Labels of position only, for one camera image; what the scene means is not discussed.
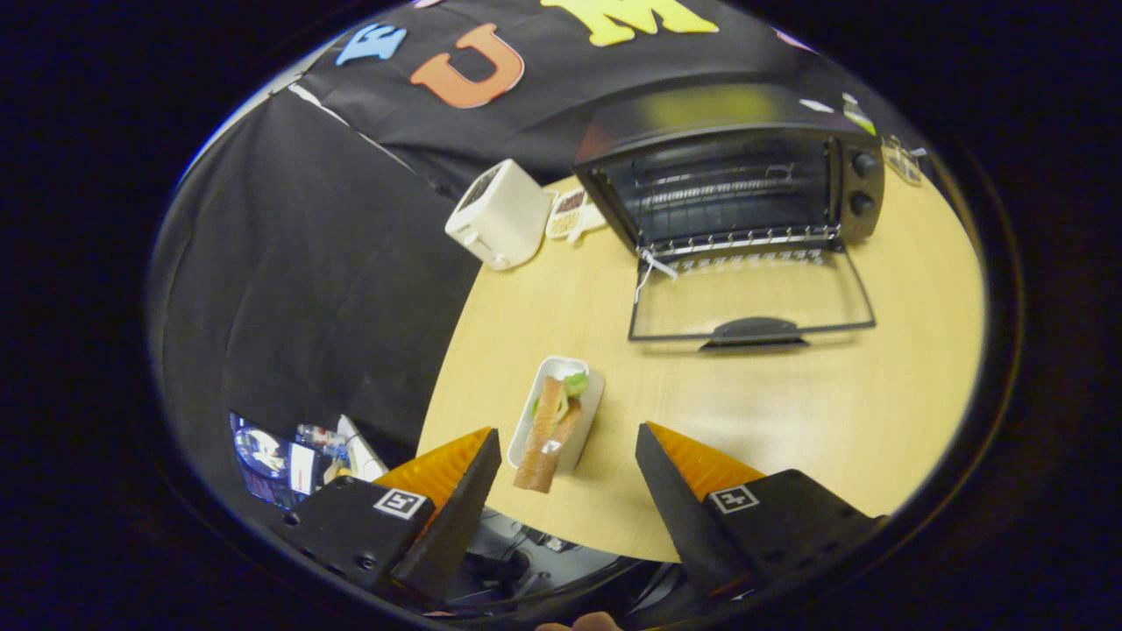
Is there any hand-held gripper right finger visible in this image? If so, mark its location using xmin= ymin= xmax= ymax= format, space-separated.
xmin=636 ymin=422 xmax=886 ymax=603

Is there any white bread lettuce sandwich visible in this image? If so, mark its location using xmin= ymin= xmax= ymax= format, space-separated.
xmin=513 ymin=372 xmax=590 ymax=494

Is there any black toaster oven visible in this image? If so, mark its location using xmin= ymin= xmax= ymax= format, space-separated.
xmin=572 ymin=85 xmax=886 ymax=353

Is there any white rectangular tray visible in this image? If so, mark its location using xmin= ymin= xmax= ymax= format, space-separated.
xmin=507 ymin=355 xmax=606 ymax=474

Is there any white divided snack plate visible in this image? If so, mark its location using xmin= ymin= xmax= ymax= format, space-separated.
xmin=544 ymin=187 xmax=607 ymax=245

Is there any blue printed poster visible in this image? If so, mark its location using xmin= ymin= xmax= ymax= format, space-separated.
xmin=230 ymin=412 xmax=347 ymax=512

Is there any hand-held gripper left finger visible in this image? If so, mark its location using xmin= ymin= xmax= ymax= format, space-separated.
xmin=280 ymin=427 xmax=503 ymax=607

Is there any white pop-up toaster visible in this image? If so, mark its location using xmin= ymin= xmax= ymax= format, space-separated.
xmin=444 ymin=159 xmax=555 ymax=272

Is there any clear wire utensil basket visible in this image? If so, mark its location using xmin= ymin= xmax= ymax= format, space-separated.
xmin=881 ymin=133 xmax=928 ymax=187

